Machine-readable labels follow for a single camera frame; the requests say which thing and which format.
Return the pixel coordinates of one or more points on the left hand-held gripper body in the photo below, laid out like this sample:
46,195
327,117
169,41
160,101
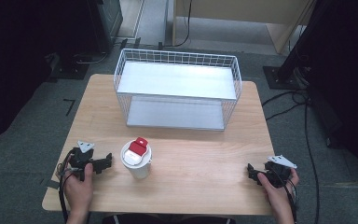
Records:
81,157

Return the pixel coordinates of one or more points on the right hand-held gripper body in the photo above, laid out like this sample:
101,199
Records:
279,170

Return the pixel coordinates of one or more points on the white cup with red lid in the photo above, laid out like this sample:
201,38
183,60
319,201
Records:
136,157

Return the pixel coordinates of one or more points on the person's right hand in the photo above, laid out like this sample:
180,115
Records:
277,196

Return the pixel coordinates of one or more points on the person's left hand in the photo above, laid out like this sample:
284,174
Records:
78,191

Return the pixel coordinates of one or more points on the black flat stand base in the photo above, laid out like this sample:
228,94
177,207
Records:
70,69

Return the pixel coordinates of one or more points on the dark curtain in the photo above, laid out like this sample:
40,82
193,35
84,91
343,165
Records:
18,62
348,77

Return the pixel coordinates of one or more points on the black metal stand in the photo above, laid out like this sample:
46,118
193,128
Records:
295,53

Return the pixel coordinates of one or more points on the black equipment case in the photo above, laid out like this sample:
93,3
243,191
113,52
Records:
105,25

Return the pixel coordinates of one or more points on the light wooden cabinet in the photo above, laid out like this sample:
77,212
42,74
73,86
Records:
245,14

